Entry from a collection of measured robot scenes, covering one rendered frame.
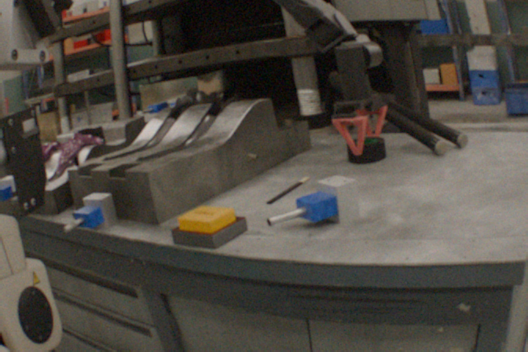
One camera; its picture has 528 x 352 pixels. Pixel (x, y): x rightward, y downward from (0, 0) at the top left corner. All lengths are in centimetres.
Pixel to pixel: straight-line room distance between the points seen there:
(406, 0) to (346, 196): 86
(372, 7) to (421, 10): 16
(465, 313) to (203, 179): 57
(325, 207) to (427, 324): 25
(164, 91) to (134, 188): 103
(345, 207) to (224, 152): 33
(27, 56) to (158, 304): 55
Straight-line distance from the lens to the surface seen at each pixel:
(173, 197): 101
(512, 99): 455
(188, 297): 98
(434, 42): 440
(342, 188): 84
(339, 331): 85
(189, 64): 192
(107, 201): 101
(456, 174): 101
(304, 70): 162
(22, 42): 72
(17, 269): 86
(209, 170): 108
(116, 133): 148
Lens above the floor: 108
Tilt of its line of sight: 12 degrees down
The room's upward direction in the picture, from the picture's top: 9 degrees counter-clockwise
